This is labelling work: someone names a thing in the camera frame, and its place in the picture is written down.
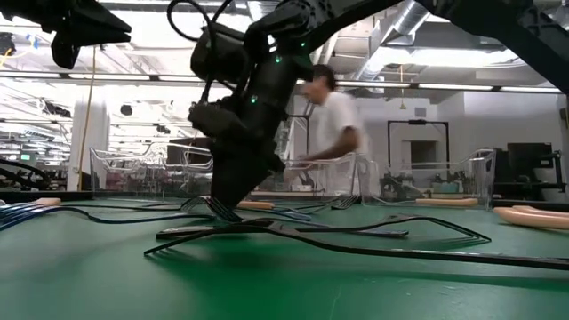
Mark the long ceiling light bar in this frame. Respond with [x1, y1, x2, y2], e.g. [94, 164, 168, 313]
[0, 72, 569, 95]

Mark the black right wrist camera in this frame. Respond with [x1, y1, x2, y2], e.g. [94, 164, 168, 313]
[188, 100, 244, 140]

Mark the green table mat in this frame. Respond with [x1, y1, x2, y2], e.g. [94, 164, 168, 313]
[0, 195, 569, 320]

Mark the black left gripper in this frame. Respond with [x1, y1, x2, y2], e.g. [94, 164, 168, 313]
[0, 0, 132, 70]

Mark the white pillar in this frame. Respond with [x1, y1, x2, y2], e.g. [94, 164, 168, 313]
[66, 97, 111, 192]

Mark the person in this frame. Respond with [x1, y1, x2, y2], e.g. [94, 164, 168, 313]
[296, 63, 371, 164]

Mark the iridescent blue fork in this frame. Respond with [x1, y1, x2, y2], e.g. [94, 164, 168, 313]
[0, 202, 215, 233]
[205, 196, 411, 239]

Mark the black metal stand frame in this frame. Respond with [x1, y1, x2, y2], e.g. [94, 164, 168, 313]
[387, 118, 450, 170]

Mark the silver round ventilation duct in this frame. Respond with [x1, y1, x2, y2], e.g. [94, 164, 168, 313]
[355, 0, 432, 90]

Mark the dark steel fork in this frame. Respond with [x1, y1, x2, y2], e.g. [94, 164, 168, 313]
[57, 200, 186, 213]
[306, 194, 360, 212]
[155, 213, 493, 245]
[143, 220, 569, 272]

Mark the clear plastic bin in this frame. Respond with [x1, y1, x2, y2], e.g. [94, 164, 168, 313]
[88, 140, 214, 199]
[359, 148, 498, 210]
[266, 152, 362, 200]

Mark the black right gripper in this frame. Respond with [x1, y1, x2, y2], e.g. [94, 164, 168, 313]
[208, 52, 312, 211]

